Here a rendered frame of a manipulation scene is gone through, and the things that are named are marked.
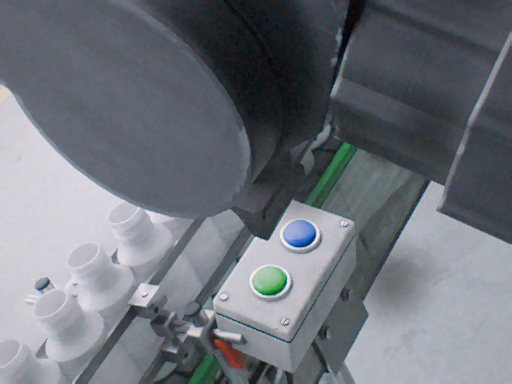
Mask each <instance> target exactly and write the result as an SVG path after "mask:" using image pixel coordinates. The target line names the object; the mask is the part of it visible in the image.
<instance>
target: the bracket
mask: <svg viewBox="0 0 512 384"><path fill-rule="evenodd" d="M34 288H35V289H36V290H37V291H38V293H39V294H40V295H41V296H42V295H43V294H44V293H45V292H49V291H50V290H52V289H54V288H65V290H67V291H68V292H70V294H71V295H73V297H74V299H75V298H76V297H77V296H78V295H79V291H80V284H77V283H76V282H75V280H74V277H72V278H71V279H70V281H69V282H68V283H67V285H66V286H65V285H61V284H54V285H53V284H52V282H50V278H48V277H43V278H39V279H38V280H37V281H36V283H34ZM40 295H35V294H28V295H27V296H26V304H28V305H31V306H34V304H35V303H36V302H37V299H38V298H40V297H41V296H40ZM167 301H168V298H167V297H166V296H165V293H164V292H163V291H162V289H161V287H160V286H156V285H150V284H145V283H141V285H140V286H139V288H138V289H137V291H136V292H134V294H133V296H132V297H131V298H130V300H129V301H128V305H129V306H133V309H134V310H135V311H136V312H137V317H141V318H146V319H150V320H151V322H150V326H151V328H152V329H153V330H154V331H155V334H156V335H157V336H159V337H163V338H165V339H164V342H163V343H162V344H161V345H160V347H159V351H162V352H163V353H164V354H165V356H166V357H167V358H168V359H167V362H172V363H177V364H180V365H185V364H186V362H187V361H188V359H189V358H190V357H191V354H192V352H194V350H196V351H197V352H199V353H200V354H204V355H209V356H211V355H212V356H213V358H214V360H215V361H216V362H217V363H218V366H219V367H220V369H221V370H222V372H223V374H224V375H223V377H222V380H221V381H220V382H219V384H249V382H248V380H246V378H245V375H244V374H243V373H242V371H241V370H242V369H243V368H244V367H245V361H244V359H243V356H242V355H241V354H240V351H238V350H236V349H234V348H232V347H231V343H234V344H238V345H242V346H244V345H245V344H246V342H247V341H245V337H244V336H243V335H241V334H238V333H234V332H225V331H221V330H218V323H217V319H216V315H215V310H213V309H203V308H202V305H201V303H200V302H199V301H192V302H190V303H189V304H188V305H186V307H185V309H184V313H185V314H186V315H187V317H188V318H189V319H190V321H191V322H187V321H183V320H180V319H179V318H178V315H177V314H176V313H175V312H174V311H169V310H162V308H163V307H164V305H165V304H166V302H167Z"/></svg>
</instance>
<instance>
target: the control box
mask: <svg viewBox="0 0 512 384"><path fill-rule="evenodd" d="M293 220H307V221H309V222H310V223H311V224H312V225H314V227H315V231H316V238H315V241H314V242H312V243H311V244H310V245H308V246H303V247H295V246H291V245H289V244H288V243H287V242H285V240H284V229H285V227H286V226H287V225H288V224H289V223H290V222H292V221H293ZM266 266H276V267H278V268H280V269H281V270H283V271H284V273H285V275H286V279H287V285H286V286H285V288H284V290H282V291H281V292H280V293H278V294H276V295H262V294H260V293H258V291H257V290H255V289H254V275H255V273H256V272H258V270H259V269H260V268H263V267H266ZM355 266H356V247H355V224H354V221H352V220H348V219H345V218H343V217H341V216H336V215H334V214H332V213H329V212H324V211H322V210H319V209H317V208H315V207H310V206H308V205H306V204H303V203H299V202H297V201H294V200H292V202H291V203H290V204H289V206H288V208H287V210H286V211H285V213H284V216H283V217H282V219H281V220H280V223H279V224H278V226H277V227H276V229H275V232H274V233H273V234H272V236H271V238H270V240H269V241H265V240H262V239H260V238H258V237H255V238H254V241H253V242H252V243H251V244H250V246H249V248H248V249H247V250H246V251H245V254H244V255H243V256H242V258H241V260H240V261H239V263H238V264H237V265H236V268H234V270H233V271H232V273H231V275H230V276H229V277H228V280H227V281H226V282H225V283H224V285H223V287H222V288H221V290H219V293H218V295H216V297H215V298H214V301H213V304H214V310H215V315H216V319H217V323H218V330H221V331H225V332H234V333H238V334H241V335H243V336H244V337H245V341H247V342H246V344H245V345H244V346H242V345H238V344H234V343H231V347H232V348H234V349H236V350H238V351H241V352H244V353H245V354H248V355H251V356H254V357H255V358H258V359H259V360H263V361H265V362H267V365H266V366H265V368H264V369H263V372H262V373H261V375H260V376H259V377H258V380H257V381H256V383H255V384H295V383H294V378H295V377H294V376H293V374H292V373H294V371H296V370H297V368H298V366H299V364H300V362H301V361H302V360H303V356H304V355H305V354H306V352H307V351H308V348H309V346H310V345H311V344H312V341H313V339H314V338H315V337H316V334H317V332H318V331H319V329H320V328H321V325H322V323H324V321H325V319H326V317H327V315H328V314H329V311H330V309H332V307H333V304H334V303H335V301H336V300H337V298H338V296H339V294H340V293H341V291H342V288H343V287H344V286H345V284H346V282H347V280H348V278H350V276H351V273H352V272H353V270H354V269H355Z"/></svg>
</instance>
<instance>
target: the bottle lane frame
mask: <svg viewBox="0 0 512 384"><path fill-rule="evenodd" d="M326 152H330V153H332V155H333V157H332V159H331V160H330V162H329V163H328V165H327V167H326V168H325V169H324V170H323V172H316V173H315V174H318V176H319V179H318V181H316V183H315V184H314V186H313V188H312V190H310V193H309V194H297V195H300V196H303V197H304V198H305V200H304V202H303V204H306V205H308V206H310V207H315V208H317V209H319V210H322V211H324V212H329V213H332V214H334V215H336V216H341V217H343V218H345V219H348V220H352V221H354V224H355V247H356V266H355V269H354V270H353V272H352V273H351V279H352V281H353V283H354V284H355V286H356V289H357V291H358V292H359V295H360V297H361V300H362V301H364V300H365V297H366V296H367V294H368V292H370V291H369V290H370V288H371V287H372V286H373V284H374V281H375V279H377V277H378V274H379V272H380V271H381V270H382V268H383V265H384V264H385V262H386V261H387V258H388V256H389V255H390V253H391V252H392V249H393V248H394V246H395V245H396V242H397V240H398V239H399V238H400V236H401V233H402V231H403V230H404V229H405V225H407V223H408V221H409V220H410V217H411V216H412V214H413V212H415V208H416V207H417V205H418V204H419V201H420V199H421V198H422V197H423V195H424V192H425V191H426V190H427V188H428V186H429V184H430V182H431V181H429V180H428V179H426V178H424V177H422V176H419V175H417V174H415V173H413V172H410V171H408V170H406V169H404V168H400V167H399V166H396V165H395V164H393V163H390V162H387V161H386V160H384V159H381V158H378V157H377V156H375V155H371V154H369V153H368V152H366V151H364V150H360V149H359V148H357V147H355V146H351V145H350V144H348V143H346V142H342V143H341V146H339V148H338V149H337V151H326ZM240 354H241V355H242V356H243V359H244V361H245V367H244V368H243V369H242V370H241V371H242V373H243V374H244V375H245V378H246V380H248V382H249V384H255V383H256V381H257V380H258V377H259V376H260V375H261V373H262V372H263V369H264V368H265V366H266V365H267V362H265V361H263V360H259V359H258V358H255V357H254V356H251V355H248V354H245V353H244V352H241V351H240ZM326 368H327V367H326V364H325V362H323V360H322V358H321V355H320V353H319V352H318V351H317V347H316V346H315V344H314V343H313V342H312V344H311V345H310V346H309V348H308V351H307V352H306V354H305V355H304V356H303V360H302V361H301V362H300V364H299V366H298V368H297V370H296V371H294V373H292V374H293V376H294V377H295V378H294V383H295V384H318V382H319V381H320V380H321V378H322V375H323V374H324V372H325V371H326ZM176 374H177V375H179V376H181V377H185V379H186V383H185V384H219V382H220V381H221V380H222V377H223V375H224V374H223V372H222V370H221V369H220V367H219V366H218V363H217V362H216V361H215V360H214V358H213V356H212V355H211V356H209V355H204V356H203V358H202V359H201V361H200V363H199V364H198V366H196V368H195V371H194V372H193V373H191V374H183V373H176Z"/></svg>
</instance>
